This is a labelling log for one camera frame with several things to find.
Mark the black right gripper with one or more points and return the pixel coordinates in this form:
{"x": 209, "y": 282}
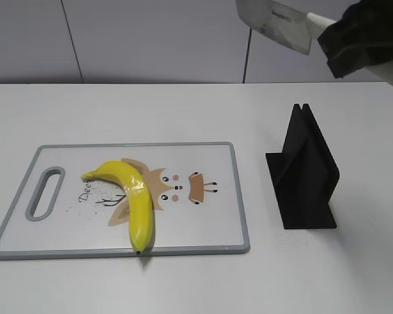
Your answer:
{"x": 362, "y": 37}

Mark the white-handled kitchen knife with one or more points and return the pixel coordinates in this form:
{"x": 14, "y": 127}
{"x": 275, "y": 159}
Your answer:
{"x": 282, "y": 24}

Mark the yellow plastic banana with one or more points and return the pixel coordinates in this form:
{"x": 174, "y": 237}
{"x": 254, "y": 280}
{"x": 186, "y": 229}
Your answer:
{"x": 137, "y": 210}

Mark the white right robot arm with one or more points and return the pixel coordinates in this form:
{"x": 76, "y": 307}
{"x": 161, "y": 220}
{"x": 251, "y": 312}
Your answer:
{"x": 362, "y": 38}

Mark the black knife stand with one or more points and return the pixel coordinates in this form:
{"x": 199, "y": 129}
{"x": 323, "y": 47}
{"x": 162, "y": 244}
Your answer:
{"x": 304, "y": 174}

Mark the white grey-rimmed cutting board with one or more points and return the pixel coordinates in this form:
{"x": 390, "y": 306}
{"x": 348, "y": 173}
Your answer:
{"x": 195, "y": 189}

